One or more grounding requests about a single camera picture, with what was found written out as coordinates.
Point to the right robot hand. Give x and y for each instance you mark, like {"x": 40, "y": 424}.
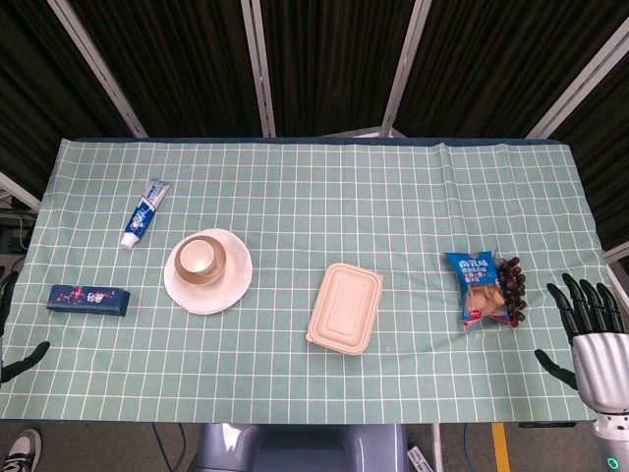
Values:
{"x": 602, "y": 364}

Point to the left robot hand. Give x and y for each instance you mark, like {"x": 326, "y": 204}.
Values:
{"x": 27, "y": 361}

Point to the small white cup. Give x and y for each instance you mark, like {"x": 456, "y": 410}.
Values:
{"x": 194, "y": 256}

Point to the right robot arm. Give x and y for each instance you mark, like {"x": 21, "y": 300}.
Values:
{"x": 613, "y": 442}

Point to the white round plate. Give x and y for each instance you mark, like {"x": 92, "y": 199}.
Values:
{"x": 231, "y": 290}

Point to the beige bowl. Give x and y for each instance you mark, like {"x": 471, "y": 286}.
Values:
{"x": 219, "y": 263}

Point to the green checked tablecloth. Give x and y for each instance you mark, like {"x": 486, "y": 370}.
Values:
{"x": 314, "y": 206}

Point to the dark blue toothpaste box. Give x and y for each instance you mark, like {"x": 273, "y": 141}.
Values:
{"x": 88, "y": 299}

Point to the grey white sneaker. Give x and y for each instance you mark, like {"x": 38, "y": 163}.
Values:
{"x": 22, "y": 452}

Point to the dark red grape bunch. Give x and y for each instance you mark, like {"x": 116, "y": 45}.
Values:
{"x": 513, "y": 287}

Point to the blue snack bag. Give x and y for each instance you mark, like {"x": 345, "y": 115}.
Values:
{"x": 475, "y": 290}

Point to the blue white toothpaste tube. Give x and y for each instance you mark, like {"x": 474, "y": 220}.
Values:
{"x": 141, "y": 216}

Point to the white table leg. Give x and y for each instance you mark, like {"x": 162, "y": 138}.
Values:
{"x": 437, "y": 447}

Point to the white printed label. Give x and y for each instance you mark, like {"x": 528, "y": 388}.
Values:
{"x": 417, "y": 458}

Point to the beige lidded food container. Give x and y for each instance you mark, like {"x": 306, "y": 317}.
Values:
{"x": 345, "y": 309}

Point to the grey robot torso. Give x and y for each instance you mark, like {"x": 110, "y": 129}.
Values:
{"x": 302, "y": 450}

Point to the white aluminium frame post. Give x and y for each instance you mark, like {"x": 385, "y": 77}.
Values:
{"x": 259, "y": 69}
{"x": 17, "y": 189}
{"x": 618, "y": 253}
{"x": 96, "y": 66}
{"x": 580, "y": 86}
{"x": 405, "y": 69}

